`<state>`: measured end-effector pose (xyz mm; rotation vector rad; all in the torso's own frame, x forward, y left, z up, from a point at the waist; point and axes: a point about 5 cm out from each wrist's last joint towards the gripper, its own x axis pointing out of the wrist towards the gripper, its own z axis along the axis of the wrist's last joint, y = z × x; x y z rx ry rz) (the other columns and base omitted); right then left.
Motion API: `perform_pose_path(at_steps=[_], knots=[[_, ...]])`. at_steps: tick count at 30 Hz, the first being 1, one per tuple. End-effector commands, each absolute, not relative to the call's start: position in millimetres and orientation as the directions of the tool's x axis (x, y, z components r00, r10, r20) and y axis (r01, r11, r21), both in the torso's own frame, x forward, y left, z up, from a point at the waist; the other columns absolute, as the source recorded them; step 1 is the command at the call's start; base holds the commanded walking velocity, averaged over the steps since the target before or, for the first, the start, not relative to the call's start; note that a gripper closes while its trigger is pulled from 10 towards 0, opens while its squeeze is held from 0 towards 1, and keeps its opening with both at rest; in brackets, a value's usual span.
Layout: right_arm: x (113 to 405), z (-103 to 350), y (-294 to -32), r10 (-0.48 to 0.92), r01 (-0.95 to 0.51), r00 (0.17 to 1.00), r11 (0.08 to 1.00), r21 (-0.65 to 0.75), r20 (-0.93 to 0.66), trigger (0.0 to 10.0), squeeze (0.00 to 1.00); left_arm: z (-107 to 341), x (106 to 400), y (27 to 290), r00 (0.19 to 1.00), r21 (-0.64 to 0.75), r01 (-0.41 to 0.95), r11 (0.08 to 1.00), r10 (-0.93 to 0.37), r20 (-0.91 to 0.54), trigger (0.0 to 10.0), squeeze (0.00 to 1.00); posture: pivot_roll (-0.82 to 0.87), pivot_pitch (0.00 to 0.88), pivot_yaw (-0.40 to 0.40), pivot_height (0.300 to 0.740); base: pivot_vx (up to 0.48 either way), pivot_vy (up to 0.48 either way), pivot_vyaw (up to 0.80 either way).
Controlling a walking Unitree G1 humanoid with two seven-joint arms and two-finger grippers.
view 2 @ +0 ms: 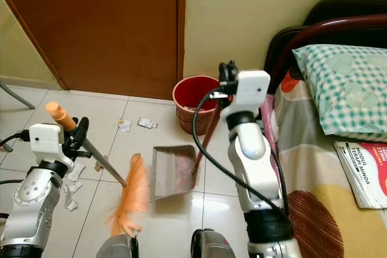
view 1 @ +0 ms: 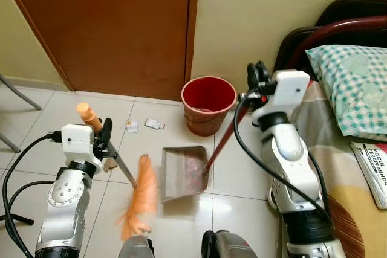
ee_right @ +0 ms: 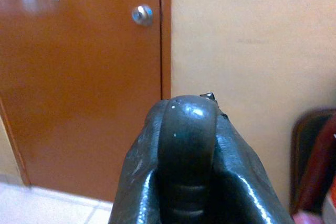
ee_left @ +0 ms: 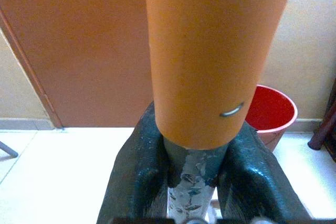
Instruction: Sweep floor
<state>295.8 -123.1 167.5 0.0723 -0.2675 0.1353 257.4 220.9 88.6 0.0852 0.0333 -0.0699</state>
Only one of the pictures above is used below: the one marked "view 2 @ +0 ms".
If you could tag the grey robot leg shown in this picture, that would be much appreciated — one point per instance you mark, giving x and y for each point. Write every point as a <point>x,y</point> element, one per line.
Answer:
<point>214,245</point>
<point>118,247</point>

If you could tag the white wrapper scrap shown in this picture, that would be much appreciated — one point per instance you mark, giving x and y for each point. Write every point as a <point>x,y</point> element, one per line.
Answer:
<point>147,123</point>

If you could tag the orange bristle broom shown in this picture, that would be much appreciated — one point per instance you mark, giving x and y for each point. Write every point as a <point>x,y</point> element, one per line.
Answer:
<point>133,194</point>

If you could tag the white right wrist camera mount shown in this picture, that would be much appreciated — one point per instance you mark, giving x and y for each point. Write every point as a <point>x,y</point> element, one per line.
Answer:
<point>251,92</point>

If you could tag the grey left robot leg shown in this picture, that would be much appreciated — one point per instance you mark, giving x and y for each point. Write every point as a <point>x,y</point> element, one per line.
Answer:
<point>118,247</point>

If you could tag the crumpled white paper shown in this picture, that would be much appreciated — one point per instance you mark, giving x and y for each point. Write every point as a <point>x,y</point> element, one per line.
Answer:
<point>74,173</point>

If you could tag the bed with patterned sheet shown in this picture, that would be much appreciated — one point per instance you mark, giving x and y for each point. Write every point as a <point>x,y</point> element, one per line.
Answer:
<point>338,228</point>

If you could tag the dark red bed headboard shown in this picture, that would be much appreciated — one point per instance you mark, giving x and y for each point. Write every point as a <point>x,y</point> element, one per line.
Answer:
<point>338,25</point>

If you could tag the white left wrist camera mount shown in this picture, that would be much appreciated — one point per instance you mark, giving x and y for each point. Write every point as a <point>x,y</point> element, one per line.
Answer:
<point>45,142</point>

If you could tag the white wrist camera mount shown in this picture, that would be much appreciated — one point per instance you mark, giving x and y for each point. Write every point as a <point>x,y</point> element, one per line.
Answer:
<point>251,92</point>
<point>45,142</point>

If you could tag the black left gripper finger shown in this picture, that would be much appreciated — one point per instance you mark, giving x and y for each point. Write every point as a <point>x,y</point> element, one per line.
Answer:
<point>83,128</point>

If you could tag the grey metal chair leg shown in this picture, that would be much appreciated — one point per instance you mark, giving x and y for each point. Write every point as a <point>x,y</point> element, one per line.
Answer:
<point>18,95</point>

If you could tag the white and red printed book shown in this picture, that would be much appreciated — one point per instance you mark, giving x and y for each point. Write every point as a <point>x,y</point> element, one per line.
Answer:
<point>366,173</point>

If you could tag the green checked pillow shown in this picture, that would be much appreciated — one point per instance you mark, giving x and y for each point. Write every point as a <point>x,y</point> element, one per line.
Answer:
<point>344,89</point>

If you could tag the brown wooden door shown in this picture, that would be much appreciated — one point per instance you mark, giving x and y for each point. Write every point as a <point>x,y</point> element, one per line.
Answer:
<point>97,28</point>

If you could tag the small white paper scrap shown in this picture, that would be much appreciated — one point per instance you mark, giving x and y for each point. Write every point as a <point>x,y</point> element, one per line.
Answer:
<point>124,125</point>

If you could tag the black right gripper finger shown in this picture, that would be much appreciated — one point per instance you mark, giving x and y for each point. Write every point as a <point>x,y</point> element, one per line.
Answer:
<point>223,74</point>
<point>232,70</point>

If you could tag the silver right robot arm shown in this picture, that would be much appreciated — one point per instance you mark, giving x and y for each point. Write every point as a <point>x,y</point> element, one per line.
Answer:
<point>254,161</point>

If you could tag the grey right robot leg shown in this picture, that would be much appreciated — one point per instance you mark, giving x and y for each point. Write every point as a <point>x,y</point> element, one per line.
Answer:
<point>214,245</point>

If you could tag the red plastic bucket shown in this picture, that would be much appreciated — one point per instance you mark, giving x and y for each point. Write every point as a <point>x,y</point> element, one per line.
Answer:
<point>190,98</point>

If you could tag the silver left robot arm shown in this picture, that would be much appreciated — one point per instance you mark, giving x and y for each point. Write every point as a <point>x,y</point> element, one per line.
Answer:
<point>30,200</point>

